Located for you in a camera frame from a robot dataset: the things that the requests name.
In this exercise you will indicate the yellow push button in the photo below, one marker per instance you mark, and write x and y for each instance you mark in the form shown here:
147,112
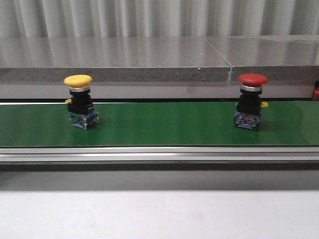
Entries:
80,106

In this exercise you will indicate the red push button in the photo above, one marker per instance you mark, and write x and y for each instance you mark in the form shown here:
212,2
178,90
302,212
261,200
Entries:
249,106

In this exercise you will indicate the green conveyor belt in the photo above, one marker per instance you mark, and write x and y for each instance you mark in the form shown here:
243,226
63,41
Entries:
171,123

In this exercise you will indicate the grey stone slab right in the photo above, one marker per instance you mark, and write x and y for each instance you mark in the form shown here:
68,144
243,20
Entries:
281,58

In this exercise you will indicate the grey stone slab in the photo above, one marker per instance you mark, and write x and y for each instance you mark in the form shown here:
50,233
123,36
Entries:
281,58
48,60

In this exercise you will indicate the grey stone slab left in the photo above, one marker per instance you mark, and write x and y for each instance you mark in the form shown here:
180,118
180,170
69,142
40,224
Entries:
48,60

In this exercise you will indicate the red plastic tray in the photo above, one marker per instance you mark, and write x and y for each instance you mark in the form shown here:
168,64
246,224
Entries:
315,96

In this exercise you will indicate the white pleated curtain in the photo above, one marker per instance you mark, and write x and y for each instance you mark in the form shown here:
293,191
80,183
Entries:
148,18

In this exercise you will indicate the aluminium conveyor frame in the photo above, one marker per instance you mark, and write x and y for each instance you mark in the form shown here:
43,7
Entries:
157,155

